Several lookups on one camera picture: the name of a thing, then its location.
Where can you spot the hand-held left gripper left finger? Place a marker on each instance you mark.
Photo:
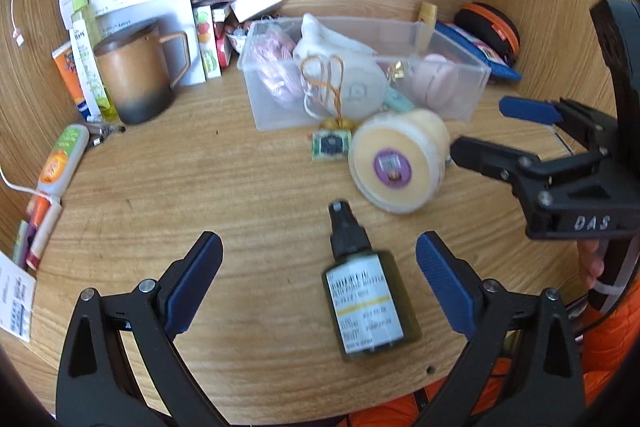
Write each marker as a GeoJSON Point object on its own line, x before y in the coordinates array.
{"type": "Point", "coordinates": [197, 287]}

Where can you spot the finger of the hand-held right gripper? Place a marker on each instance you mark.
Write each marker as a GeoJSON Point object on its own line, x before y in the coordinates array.
{"type": "Point", "coordinates": [495, 154]}
{"type": "Point", "coordinates": [530, 108]}

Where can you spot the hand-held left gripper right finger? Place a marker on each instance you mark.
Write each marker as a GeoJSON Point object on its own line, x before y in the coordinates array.
{"type": "Point", "coordinates": [445, 287]}

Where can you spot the clear plastic box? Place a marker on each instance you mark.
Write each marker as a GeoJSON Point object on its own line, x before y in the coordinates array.
{"type": "Point", "coordinates": [465, 87]}

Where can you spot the dark green spray bottle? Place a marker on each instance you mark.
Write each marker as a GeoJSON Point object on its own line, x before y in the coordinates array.
{"type": "Point", "coordinates": [370, 307]}

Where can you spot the pink round case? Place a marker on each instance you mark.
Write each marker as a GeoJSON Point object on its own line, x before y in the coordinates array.
{"type": "Point", "coordinates": [435, 79]}

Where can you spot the beige round container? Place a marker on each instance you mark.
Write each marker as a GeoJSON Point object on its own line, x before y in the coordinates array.
{"type": "Point", "coordinates": [380, 187]}

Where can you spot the white round lid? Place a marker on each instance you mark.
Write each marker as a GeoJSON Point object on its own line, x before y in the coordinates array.
{"type": "Point", "coordinates": [362, 92]}

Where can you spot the person's right hand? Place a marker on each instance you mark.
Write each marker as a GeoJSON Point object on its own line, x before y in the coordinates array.
{"type": "Point", "coordinates": [592, 264]}

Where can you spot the blue zip pouch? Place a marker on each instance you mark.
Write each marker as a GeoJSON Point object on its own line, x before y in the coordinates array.
{"type": "Point", "coordinates": [500, 69]}

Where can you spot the black and orange round case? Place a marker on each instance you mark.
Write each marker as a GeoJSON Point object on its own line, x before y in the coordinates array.
{"type": "Point", "coordinates": [485, 24]}

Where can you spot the wooden desk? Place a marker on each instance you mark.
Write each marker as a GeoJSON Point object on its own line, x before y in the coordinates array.
{"type": "Point", "coordinates": [200, 187]}

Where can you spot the teal small case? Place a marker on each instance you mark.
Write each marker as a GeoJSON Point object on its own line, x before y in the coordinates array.
{"type": "Point", "coordinates": [398, 99]}

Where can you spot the white tube with red cap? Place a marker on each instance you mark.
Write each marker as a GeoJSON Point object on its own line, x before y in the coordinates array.
{"type": "Point", "coordinates": [42, 237]}

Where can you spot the printed paper sheet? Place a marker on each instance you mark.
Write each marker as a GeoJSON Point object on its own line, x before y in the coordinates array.
{"type": "Point", "coordinates": [15, 297]}

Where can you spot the green highlighter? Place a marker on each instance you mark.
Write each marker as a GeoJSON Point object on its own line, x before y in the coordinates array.
{"type": "Point", "coordinates": [20, 242]}

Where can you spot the black metal pen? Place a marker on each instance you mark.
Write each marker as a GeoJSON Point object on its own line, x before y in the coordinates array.
{"type": "Point", "coordinates": [105, 127]}

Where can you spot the white bottle with orange label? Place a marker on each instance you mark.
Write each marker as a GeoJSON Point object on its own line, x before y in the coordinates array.
{"type": "Point", "coordinates": [60, 159]}

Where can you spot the brown ceramic mug with lid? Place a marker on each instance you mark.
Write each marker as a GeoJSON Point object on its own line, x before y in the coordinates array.
{"type": "Point", "coordinates": [132, 77]}

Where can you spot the fruit print box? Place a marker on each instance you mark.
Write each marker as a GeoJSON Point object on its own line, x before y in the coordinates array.
{"type": "Point", "coordinates": [206, 42]}

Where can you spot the white patterned bowl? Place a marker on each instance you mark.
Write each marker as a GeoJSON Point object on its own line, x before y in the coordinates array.
{"type": "Point", "coordinates": [235, 41]}

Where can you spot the orange sunscreen tube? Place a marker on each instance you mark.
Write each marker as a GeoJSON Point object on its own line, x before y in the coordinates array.
{"type": "Point", "coordinates": [67, 72]}

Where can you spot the red slim box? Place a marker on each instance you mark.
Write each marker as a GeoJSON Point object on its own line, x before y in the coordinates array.
{"type": "Point", "coordinates": [222, 37]}

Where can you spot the tall green spray bottle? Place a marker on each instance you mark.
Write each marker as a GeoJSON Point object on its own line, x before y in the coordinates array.
{"type": "Point", "coordinates": [87, 57]}

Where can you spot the small white card box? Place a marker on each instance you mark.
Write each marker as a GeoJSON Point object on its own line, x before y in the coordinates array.
{"type": "Point", "coordinates": [255, 2]}

